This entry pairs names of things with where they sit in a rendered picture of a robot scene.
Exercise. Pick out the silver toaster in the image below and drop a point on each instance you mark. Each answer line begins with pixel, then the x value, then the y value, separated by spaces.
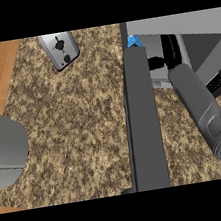
pixel 60 51

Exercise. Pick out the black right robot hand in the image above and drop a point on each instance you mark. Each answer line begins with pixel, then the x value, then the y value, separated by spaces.
pixel 171 53

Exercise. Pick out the grey microwave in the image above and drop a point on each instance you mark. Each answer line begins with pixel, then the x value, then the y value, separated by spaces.
pixel 173 25

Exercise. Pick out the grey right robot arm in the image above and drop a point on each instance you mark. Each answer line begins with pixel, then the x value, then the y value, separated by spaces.
pixel 201 105

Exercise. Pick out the blue milk carton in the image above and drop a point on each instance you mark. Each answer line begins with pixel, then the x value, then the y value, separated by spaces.
pixel 134 41

